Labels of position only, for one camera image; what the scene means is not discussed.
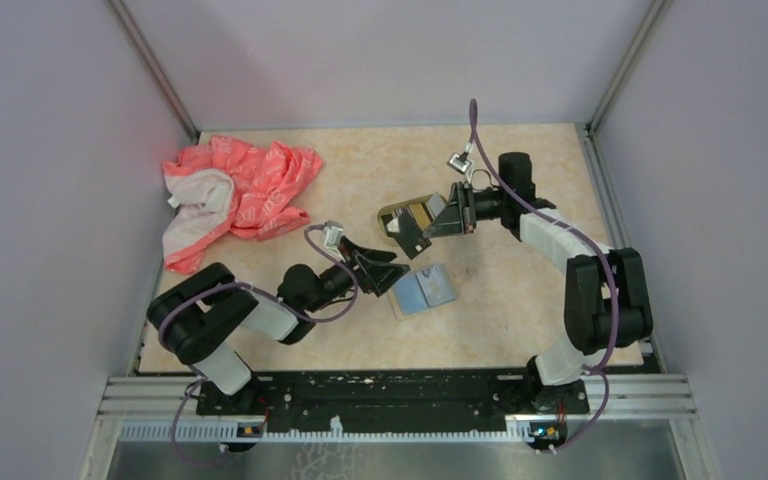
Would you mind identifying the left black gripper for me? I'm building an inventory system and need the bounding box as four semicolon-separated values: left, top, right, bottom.
306;235;410;313

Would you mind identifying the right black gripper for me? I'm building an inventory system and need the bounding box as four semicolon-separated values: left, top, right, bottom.
422;182;508;240

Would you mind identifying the cream card holder tray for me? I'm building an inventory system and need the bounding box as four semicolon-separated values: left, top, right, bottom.
376;193;446;255

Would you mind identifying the grey blue credit card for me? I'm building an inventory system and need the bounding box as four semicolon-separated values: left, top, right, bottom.
391;274;429;317

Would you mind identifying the beige card sleeve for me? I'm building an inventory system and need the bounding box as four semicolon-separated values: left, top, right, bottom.
388;263;460;321

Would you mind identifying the black credit card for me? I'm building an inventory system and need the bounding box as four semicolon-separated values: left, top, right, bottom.
385;213;432;260

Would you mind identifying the silver VIP credit card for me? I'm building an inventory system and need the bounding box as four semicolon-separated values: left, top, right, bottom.
416;264;459;308

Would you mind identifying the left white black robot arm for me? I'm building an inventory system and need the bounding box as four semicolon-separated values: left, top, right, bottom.
146;239;410;414

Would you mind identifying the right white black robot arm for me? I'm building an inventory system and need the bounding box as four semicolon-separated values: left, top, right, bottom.
423;152;654;412

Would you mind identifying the pink white crumpled cloth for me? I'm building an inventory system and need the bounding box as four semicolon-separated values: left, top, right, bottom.
162;135;324;274

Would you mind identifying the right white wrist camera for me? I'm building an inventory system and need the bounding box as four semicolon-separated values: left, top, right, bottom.
446;151;474;176

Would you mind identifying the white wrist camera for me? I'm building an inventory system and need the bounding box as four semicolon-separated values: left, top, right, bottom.
321;220;344;251
446;151;474;176

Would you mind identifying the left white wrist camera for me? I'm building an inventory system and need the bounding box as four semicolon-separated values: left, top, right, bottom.
321;220;344;251

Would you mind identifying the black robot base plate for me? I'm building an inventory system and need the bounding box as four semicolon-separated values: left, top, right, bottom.
196;367;590;434

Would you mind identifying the aluminium front frame rail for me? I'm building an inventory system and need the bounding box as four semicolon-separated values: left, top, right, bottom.
81;368;703;479

